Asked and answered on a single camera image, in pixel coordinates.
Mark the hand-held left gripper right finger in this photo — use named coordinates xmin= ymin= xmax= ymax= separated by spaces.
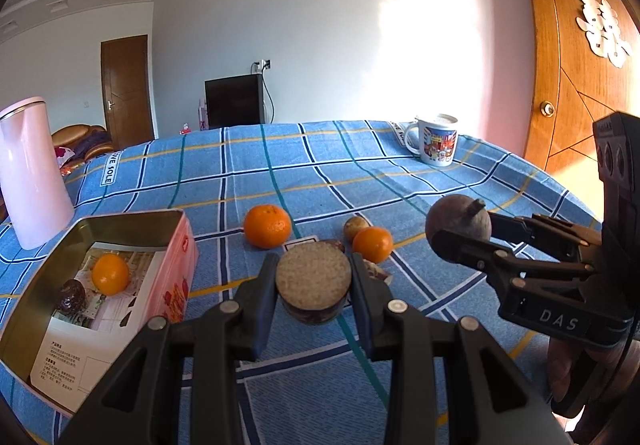
xmin=348 ymin=252 xmax=568 ymax=445

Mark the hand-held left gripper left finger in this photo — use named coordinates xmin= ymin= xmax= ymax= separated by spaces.
xmin=59 ymin=252 xmax=281 ymax=445

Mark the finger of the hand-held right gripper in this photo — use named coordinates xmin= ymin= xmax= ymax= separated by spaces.
xmin=486 ymin=212 xmax=603 ymax=263
xmin=430 ymin=228 xmax=597 ymax=301

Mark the purple passion fruit with stem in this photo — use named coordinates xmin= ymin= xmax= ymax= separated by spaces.
xmin=425 ymin=194 xmax=492 ymax=256

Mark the cork-lidded round jar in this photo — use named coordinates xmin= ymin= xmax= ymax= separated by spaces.
xmin=275 ymin=244 xmax=352 ymax=326

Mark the small orange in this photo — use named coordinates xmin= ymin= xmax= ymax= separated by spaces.
xmin=351 ymin=227 xmax=394 ymax=263

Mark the large orange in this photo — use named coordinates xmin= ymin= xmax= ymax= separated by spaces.
xmin=244 ymin=204 xmax=293 ymax=249

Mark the pink tin box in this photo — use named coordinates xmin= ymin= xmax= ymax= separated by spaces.
xmin=0 ymin=210 xmax=200 ymax=418

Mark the person's right hand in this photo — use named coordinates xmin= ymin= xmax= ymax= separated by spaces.
xmin=547 ymin=340 xmax=593 ymax=406

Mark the small brown fruit piece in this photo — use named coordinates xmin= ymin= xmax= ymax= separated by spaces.
xmin=365 ymin=261 xmax=392 ymax=285

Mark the small yellow-brown fruit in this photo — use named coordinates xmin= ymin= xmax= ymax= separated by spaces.
xmin=343 ymin=216 xmax=371 ymax=242

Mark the white printed mug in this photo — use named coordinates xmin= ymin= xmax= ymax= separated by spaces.
xmin=403 ymin=114 xmax=460 ymax=168

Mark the blue plaid tablecloth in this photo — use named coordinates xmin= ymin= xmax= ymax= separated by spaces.
xmin=0 ymin=120 xmax=608 ymax=445

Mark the medium orange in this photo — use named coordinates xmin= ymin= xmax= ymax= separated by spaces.
xmin=91 ymin=253 xmax=132 ymax=296

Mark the printed paper leaflet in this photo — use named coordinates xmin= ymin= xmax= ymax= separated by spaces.
xmin=30 ymin=241 xmax=168 ymax=391

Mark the light wooden door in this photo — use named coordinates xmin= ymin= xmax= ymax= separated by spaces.
xmin=513 ymin=0 xmax=640 ymax=186

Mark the white paper door decoration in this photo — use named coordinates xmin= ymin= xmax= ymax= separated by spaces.
xmin=576 ymin=0 xmax=632 ymax=70

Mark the dark wrinkled fruit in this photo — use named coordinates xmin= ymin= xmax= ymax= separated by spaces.
xmin=55 ymin=279 xmax=87 ymax=315

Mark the black television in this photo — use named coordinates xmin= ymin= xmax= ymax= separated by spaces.
xmin=204 ymin=74 xmax=266 ymax=130

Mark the brown leather armchair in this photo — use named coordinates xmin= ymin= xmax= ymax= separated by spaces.
xmin=51 ymin=124 xmax=115 ymax=170

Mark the dark wooden door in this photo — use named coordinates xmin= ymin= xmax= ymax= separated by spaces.
xmin=100 ymin=35 xmax=155 ymax=150

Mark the pink electric kettle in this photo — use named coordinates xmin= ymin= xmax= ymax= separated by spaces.
xmin=0 ymin=96 xmax=76 ymax=250

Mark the black power cable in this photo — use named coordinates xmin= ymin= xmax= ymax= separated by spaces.
xmin=260 ymin=70 xmax=276 ymax=124

